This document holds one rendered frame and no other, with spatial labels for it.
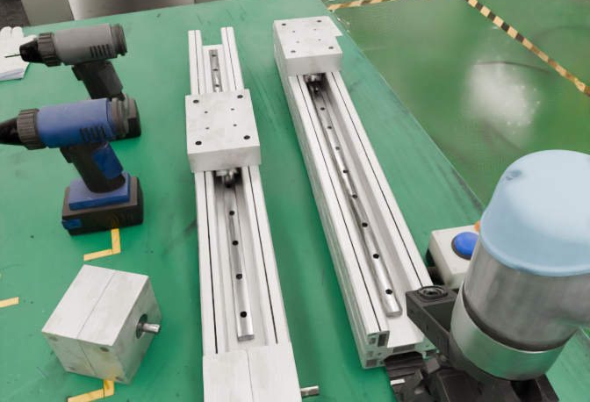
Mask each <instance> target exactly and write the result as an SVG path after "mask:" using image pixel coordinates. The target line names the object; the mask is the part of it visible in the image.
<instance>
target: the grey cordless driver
mask: <svg viewBox="0 0 590 402"><path fill-rule="evenodd" d="M126 53H127V45H126V38H125V34H124V31H123V27H122V25H119V23H115V24H114V26H111V25H110V23H109V24H101V25H89V26H83V27H77V28H69V29H63V30H57V31H55V34H54V33H53V32H44V33H39V36H38V38H37V39H33V40H31V41H28V42H26V43H24V44H22V45H20V46H19V52H18V53H12V54H5V55H4V58H10V57H16V56H21V58H22V60H23V61H24V62H31V63H41V64H45V65H46V66H47V67H48V68H50V67H56V66H60V65H61V64H62V63H63V64H64V65H65V66H68V65H72V66H71V69H72V71H73V73H74V75H75V76H76V79H77V80H78V81H83V84H84V86H85V88H86V90H87V91H88V93H89V95H90V98H85V99H81V100H79V102H81V101H88V100H94V99H101V98H108V99H109V100H110V102H111V101H112V99H113V98H116V97H117V98H118V99H119V101H123V103H124V106H125V108H126V115H127V121H128V133H126V137H124V138H120V137H119V136H118V135H116V139H115V140H124V139H129V138H134V137H139V136H140V135H141V128H140V114H139V111H138V107H137V104H136V101H135V99H134V98H133V97H128V95H127V94H126V93H125V92H122V90H123V85H122V83H121V81H120V79H119V76H118V74H117V72H116V70H115V68H114V67H113V65H112V62H111V61H108V60H110V59H116V58H118V54H121V56H126ZM115 140H109V142H110V141H115Z"/></svg>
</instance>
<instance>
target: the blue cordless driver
mask: <svg viewBox="0 0 590 402"><path fill-rule="evenodd" d="M126 133H128V121H127V115H126V108H125V106H124V103H123V101H119V99H118V98H117V97H116V98H113V99H112V101H111V102H110V100H109V99H108V98H101V99H94V100H88V101H81V102H74V103H67V104H54V105H47V106H41V107H40V109H37V108H34V109H28V110H21V111H20V112H19V114H18V115H17V117H14V118H10V119H8V120H5V121H4V122H1V123H0V144H4V145H13V146H23V147H25V148H27V150H30V151H31V150H37V149H43V148H45V147H47V146H48V147H49V148H57V147H59V148H60V151H61V153H62V155H63V157H64V158H65V160H66V161H67V163H72V162H73V163H74V165H75V167H76V169H77V171H78V172H79V174H80V176H81V178H76V179H73V180H71V184H70V185H69V186H68V187H66V188H65V194H64V200H63V207H62V212H61V223H62V225H63V227H64V229H66V230H68V233H69V234H70V235H72V236H75V235H81V234H86V233H96V232H102V231H107V230H112V229H118V228H123V227H129V226H138V225H141V224H142V223H143V220H144V203H143V192H142V189H141V186H140V180H139V178H138V177H137V176H130V175H129V173H128V172H127V171H123V166H122V165H121V163H120V161H119V158H118V157H117V156H116V154H115V152H114V150H113V148H112V146H111V144H110V142H109V140H115V139H116V135H118V136H119V137H120V138H124V137H126Z"/></svg>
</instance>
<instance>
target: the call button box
mask: <svg viewBox="0 0 590 402"><path fill-rule="evenodd" d="M474 227H475V225H474V226H462V227H456V228H450V229H443V230H437V231H433V232H432V233H431V236H430V240H429V244H428V249H427V253H426V259H427V261H428V264H429V266H430V267H429V268H426V270H427V272H428V274H429V277H430V279H431V280H433V279H435V280H436V281H437V283H438V285H447V286H448V287H449V288H451V289H452V290H453V291H454V292H455V293H456V294H457V295H458V293H459V290H460V286H461V283H462V282H463V280H464V278H465V275H466V272H467V269H468V267H469V264H470V261H471V256H468V255H463V254H461V253H460V252H459V251H458V250H457V249H456V247H455V244H454V242H455V238H456V236H457V235H458V234H459V233H461V232H472V233H476V234H477V235H478V232H477V231H476V230H475V229H474Z"/></svg>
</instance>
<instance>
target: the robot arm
mask: <svg viewBox="0 0 590 402"><path fill-rule="evenodd" d="M406 305H407V317H408V318H409V319H410V320H411V321H412V322H413V323H414V324H415V325H416V326H417V327H418V328H419V329H420V330H421V331H422V332H423V334H424V335H425V336H426V337H427V338H428V339H429V340H430V341H431V342H432V343H433V344H434V346H435V347H436V348H437V349H438V350H439V351H440V352H439V353H436V354H435V355H432V356H431V357H430V358H429V359H428V361H426V362H425V365H424V367H423V369H418V370H417V371H416V373H415V374H414V375H413V376H412V377H411V378H410V379H408V380H407V381H406V382H405V383H404V384H403V386H402V387H401V388H400V390H399V396H398V401H397V402H439V401H441V402H558V401H559V398H558V395H557V394H556V393H555V391H554V389H553V387H552V385H551V383H550V381H549V379H548V378H547V376H546V374H545V372H547V371H548V370H549V369H550V368H551V367H552V365H553V364H554V363H555V361H556V360H557V359H558V357H559V355H560V354H561V352H562V350H563V349H564V347H565V345H566V343H567V342H568V341H569V340H570V338H571V337H572V336H573V335H574V334H575V332H576V330H577V329H578V327H582V328H585V329H587V330H590V155H588V154H582V153H578V152H573V151H566V150H546V151H540V152H536V153H533V154H528V155H525V156H523V157H522V158H520V159H519V160H517V161H516V162H514V163H513V164H511V165H510V166H509V167H508V168H507V169H506V171H505V172H504V174H503V175H502V177H501V179H500V180H499V182H498V184H497V187H496V189H495V192H494V193H493V197H492V200H491V202H490V204H489V205H488V207H487V208H486V210H485V211H484V213H483V215H482V218H481V220H480V223H479V230H478V239H477V242H476V245H475V248H474V250H473V253H472V256H471V261H470V264H469V267H468V269H467V272H466V275H465V278H464V280H463V282H462V283H461V286H460V290H459V293H458V295H457V294H456V293H455V292H454V291H453V290H452V289H451V288H449V287H448V286H447V285H427V286H423V287H420V288H418V289H417V290H414V291H406Z"/></svg>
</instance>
